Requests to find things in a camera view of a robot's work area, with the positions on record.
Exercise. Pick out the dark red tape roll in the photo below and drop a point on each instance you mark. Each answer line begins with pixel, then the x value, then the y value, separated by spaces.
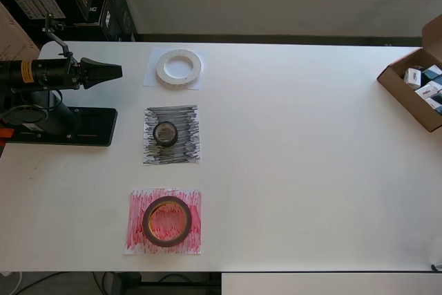
pixel 148 229

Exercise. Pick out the white tape roll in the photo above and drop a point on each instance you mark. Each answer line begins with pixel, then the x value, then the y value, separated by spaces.
pixel 162 74

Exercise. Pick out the small white printed box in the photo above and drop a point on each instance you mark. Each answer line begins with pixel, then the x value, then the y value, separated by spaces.
pixel 427 92
pixel 435 105
pixel 413 78

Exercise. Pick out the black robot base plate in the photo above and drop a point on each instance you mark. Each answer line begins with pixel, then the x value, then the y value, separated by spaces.
pixel 93 125

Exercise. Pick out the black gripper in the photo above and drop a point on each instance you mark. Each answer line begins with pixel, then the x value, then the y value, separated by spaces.
pixel 76 73

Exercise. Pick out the black tape roll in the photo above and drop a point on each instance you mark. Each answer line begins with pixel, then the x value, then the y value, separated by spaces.
pixel 165 134

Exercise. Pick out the large brown cardboard carton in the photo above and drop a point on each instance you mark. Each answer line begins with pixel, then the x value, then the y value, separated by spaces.
pixel 14 39

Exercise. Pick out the black scribbled paper sheet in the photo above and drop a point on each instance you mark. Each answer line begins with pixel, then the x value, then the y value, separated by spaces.
pixel 186 150

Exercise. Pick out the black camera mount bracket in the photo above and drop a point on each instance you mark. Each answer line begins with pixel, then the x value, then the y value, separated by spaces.
pixel 55 34

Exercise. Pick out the open brown cardboard box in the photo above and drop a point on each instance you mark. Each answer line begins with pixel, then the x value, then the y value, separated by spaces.
pixel 407 105

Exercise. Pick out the small dark teal box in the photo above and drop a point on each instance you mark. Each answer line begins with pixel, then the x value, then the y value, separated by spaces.
pixel 432 72

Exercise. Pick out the black box with white label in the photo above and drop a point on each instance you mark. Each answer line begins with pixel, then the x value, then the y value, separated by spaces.
pixel 38 6

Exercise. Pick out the plain white paper sheet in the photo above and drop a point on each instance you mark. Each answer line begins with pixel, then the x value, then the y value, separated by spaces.
pixel 149 79

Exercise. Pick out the red scribbled paper sheet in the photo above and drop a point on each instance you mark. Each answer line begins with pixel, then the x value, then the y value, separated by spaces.
pixel 136 239

